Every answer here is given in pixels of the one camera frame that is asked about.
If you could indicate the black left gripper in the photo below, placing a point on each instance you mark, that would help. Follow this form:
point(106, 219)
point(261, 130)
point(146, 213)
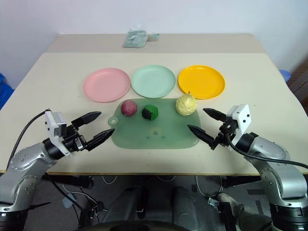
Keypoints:
point(73, 138)

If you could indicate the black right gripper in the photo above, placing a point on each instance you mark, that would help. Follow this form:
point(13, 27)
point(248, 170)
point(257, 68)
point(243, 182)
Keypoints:
point(223, 136)

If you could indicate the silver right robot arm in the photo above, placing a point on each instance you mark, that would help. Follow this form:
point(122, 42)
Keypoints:
point(276, 168)

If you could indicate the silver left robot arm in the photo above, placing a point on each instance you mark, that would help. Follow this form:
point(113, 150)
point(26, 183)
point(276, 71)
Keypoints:
point(26, 166)

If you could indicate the dark red round fruit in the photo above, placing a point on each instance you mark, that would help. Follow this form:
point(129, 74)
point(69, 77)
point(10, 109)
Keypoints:
point(129, 108)

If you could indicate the yellow plate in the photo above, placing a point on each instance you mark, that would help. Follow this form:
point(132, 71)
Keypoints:
point(201, 81)

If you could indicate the pink plate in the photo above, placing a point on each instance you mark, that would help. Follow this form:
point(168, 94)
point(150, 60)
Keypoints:
point(106, 85)

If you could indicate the dark green round fruit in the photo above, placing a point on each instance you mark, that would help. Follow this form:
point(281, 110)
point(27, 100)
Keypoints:
point(150, 112)

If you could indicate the mint green plate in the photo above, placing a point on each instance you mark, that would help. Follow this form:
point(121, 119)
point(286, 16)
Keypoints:
point(153, 81)

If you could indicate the pale yellow pear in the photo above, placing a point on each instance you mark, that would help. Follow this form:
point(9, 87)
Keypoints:
point(185, 105)

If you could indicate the green cutting board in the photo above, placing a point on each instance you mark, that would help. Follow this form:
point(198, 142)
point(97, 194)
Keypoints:
point(156, 131)

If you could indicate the dark rounded left leg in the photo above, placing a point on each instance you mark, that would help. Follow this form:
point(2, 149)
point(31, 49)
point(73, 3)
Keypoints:
point(125, 207)

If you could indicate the dark rounded leg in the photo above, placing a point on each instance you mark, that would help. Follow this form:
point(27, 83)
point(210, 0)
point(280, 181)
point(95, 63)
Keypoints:
point(185, 207)
point(125, 207)

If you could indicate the dark rounded right leg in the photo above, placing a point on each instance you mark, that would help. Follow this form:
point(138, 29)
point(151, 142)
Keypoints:
point(185, 207)

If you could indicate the blue plastic crate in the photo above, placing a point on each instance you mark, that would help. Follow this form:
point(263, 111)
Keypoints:
point(4, 89)

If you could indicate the green plastic packet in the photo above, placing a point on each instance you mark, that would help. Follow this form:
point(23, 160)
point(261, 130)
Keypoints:
point(134, 38)

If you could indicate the small green packet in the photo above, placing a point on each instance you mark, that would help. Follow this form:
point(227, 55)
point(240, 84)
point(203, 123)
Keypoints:
point(154, 36)

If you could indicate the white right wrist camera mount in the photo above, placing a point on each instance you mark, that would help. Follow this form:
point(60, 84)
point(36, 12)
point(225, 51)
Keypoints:
point(241, 118)

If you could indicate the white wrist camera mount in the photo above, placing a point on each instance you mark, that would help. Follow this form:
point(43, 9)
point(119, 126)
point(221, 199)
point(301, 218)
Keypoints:
point(55, 125)
point(241, 118)

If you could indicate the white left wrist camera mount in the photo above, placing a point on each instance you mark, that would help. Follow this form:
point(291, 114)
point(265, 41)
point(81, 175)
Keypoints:
point(55, 125)

